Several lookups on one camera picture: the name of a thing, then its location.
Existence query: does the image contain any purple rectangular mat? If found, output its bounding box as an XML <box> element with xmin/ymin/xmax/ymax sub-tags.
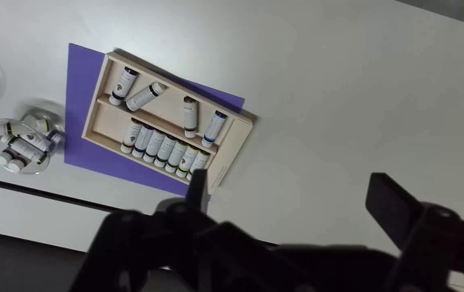
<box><xmin>62</xmin><ymin>42</ymin><xmax>247</xmax><ymax>197</ymax></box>

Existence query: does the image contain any white bottle with blue band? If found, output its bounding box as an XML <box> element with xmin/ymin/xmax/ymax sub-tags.
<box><xmin>200</xmin><ymin>108</ymin><xmax>229</xmax><ymax>150</ymax></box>

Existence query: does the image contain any white bottle in row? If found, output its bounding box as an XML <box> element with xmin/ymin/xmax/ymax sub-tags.
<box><xmin>142</xmin><ymin>128</ymin><xmax>168</xmax><ymax>165</ymax></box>
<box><xmin>185</xmin><ymin>150</ymin><xmax>211</xmax><ymax>183</ymax></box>
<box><xmin>153</xmin><ymin>134</ymin><xmax>177</xmax><ymax>170</ymax></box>
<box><xmin>164</xmin><ymin>139</ymin><xmax>189</xmax><ymax>175</ymax></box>
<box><xmin>176</xmin><ymin>144</ymin><xmax>200</xmax><ymax>180</ymax></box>
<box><xmin>130</xmin><ymin>123</ymin><xmax>155</xmax><ymax>160</ymax></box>
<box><xmin>119</xmin><ymin>118</ymin><xmax>143</xmax><ymax>155</ymax></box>

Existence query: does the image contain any white bottle with black cap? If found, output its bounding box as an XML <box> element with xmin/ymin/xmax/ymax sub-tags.
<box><xmin>182</xmin><ymin>94</ymin><xmax>200</xmax><ymax>141</ymax></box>
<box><xmin>125</xmin><ymin>79</ymin><xmax>168</xmax><ymax>113</ymax></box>
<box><xmin>108</xmin><ymin>64</ymin><xmax>142</xmax><ymax>107</ymax></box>

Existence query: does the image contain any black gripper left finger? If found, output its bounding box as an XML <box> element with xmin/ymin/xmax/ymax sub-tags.
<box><xmin>187</xmin><ymin>168</ymin><xmax>211</xmax><ymax>215</ymax></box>

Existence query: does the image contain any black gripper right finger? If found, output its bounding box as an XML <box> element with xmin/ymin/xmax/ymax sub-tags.
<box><xmin>365</xmin><ymin>170</ymin><xmax>434</xmax><ymax>253</ymax></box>

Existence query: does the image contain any wooden compartment tray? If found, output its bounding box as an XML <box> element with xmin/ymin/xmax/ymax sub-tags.
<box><xmin>82</xmin><ymin>47</ymin><xmax>260</xmax><ymax>191</ymax></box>

